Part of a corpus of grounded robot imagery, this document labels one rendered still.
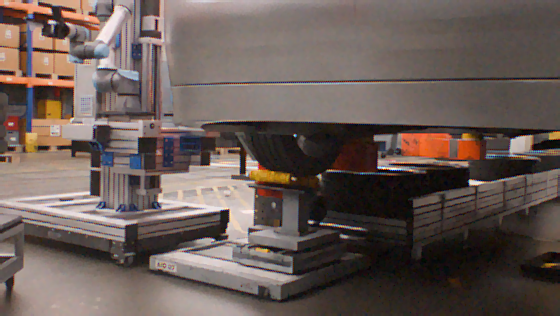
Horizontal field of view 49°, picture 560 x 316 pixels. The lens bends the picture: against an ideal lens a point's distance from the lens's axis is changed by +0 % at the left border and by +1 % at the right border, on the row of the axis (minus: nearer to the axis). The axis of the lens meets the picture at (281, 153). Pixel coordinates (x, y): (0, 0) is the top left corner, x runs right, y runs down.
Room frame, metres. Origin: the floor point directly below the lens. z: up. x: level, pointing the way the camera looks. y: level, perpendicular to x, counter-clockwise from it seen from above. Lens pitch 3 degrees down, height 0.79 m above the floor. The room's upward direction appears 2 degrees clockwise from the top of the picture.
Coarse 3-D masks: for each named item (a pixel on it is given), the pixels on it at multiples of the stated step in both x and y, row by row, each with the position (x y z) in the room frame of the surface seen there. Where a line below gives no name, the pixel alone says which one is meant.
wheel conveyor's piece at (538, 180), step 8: (536, 176) 5.42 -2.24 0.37; (544, 176) 5.65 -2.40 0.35; (552, 176) 5.91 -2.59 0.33; (536, 184) 5.43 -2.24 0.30; (544, 184) 5.66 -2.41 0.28; (552, 184) 5.92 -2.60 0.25; (536, 192) 5.43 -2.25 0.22; (544, 192) 5.68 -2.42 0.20; (552, 192) 5.94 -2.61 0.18; (536, 200) 5.46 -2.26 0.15; (544, 200) 5.69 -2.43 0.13; (536, 208) 5.50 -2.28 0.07; (536, 216) 5.48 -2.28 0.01
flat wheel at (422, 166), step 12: (408, 168) 4.10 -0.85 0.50; (420, 168) 4.08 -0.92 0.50; (432, 168) 4.07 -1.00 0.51; (444, 168) 4.10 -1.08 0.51; (456, 168) 4.13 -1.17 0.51; (468, 168) 4.26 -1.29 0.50; (432, 180) 4.06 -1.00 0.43; (444, 180) 4.07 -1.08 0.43; (456, 180) 4.11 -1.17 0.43; (468, 180) 4.24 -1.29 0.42; (432, 192) 4.06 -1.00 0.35
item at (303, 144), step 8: (304, 136) 3.34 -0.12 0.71; (296, 144) 2.92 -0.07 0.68; (304, 144) 3.29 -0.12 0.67; (312, 144) 3.27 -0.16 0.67; (328, 144) 3.21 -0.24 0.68; (304, 152) 3.21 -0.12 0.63; (312, 152) 3.19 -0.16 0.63; (320, 152) 3.17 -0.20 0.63; (328, 152) 3.16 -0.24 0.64; (312, 160) 3.04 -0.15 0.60
